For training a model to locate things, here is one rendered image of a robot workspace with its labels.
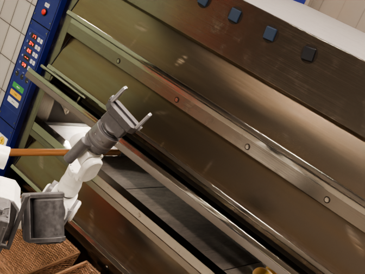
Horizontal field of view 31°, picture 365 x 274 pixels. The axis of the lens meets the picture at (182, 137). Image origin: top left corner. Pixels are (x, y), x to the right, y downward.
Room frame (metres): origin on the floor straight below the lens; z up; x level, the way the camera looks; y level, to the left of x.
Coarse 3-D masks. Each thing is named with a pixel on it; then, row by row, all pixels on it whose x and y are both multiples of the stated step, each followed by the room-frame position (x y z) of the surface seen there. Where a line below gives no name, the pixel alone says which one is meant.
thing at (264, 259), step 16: (32, 80) 2.74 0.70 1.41; (48, 80) 2.86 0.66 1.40; (80, 112) 2.55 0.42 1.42; (160, 176) 2.26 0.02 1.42; (176, 176) 2.40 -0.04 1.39; (176, 192) 2.20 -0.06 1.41; (224, 224) 2.07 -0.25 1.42; (240, 224) 2.22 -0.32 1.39; (240, 240) 2.02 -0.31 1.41; (256, 256) 1.98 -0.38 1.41; (304, 272) 2.05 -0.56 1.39
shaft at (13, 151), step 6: (12, 150) 2.43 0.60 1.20; (18, 150) 2.45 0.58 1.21; (24, 150) 2.47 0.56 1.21; (30, 150) 2.50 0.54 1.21; (36, 150) 2.52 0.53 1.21; (42, 150) 2.55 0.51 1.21; (48, 150) 2.57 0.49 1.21; (54, 150) 2.60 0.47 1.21; (60, 150) 2.63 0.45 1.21; (66, 150) 2.65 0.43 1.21; (114, 150) 2.89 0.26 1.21
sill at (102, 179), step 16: (32, 128) 2.89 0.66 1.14; (48, 128) 2.88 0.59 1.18; (64, 144) 2.78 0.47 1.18; (96, 176) 2.62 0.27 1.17; (112, 192) 2.55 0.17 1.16; (128, 192) 2.57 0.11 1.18; (128, 208) 2.48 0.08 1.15; (144, 208) 2.49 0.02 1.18; (144, 224) 2.42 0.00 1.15; (160, 224) 2.41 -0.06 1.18; (176, 240) 2.33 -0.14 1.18; (192, 256) 2.27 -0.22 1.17; (208, 272) 2.22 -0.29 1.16; (224, 272) 2.24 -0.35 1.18
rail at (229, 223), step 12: (36, 72) 2.75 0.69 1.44; (48, 84) 2.69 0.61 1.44; (60, 96) 2.63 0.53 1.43; (84, 108) 2.56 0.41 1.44; (96, 120) 2.49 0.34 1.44; (144, 156) 2.33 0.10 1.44; (156, 168) 2.28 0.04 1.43; (192, 192) 2.18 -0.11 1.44; (204, 204) 2.14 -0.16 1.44; (216, 216) 2.10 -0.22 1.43; (240, 228) 2.05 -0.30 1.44; (252, 240) 2.01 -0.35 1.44; (264, 252) 1.97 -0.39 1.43; (288, 264) 1.94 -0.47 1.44
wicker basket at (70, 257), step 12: (12, 252) 2.66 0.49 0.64; (24, 252) 2.64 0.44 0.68; (48, 252) 2.59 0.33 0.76; (60, 252) 2.57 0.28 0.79; (72, 252) 2.55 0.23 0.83; (0, 264) 2.61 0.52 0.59; (12, 264) 2.63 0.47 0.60; (24, 264) 2.61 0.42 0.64; (36, 264) 2.59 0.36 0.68; (48, 264) 2.41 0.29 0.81; (60, 264) 2.46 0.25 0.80; (72, 264) 2.52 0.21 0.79
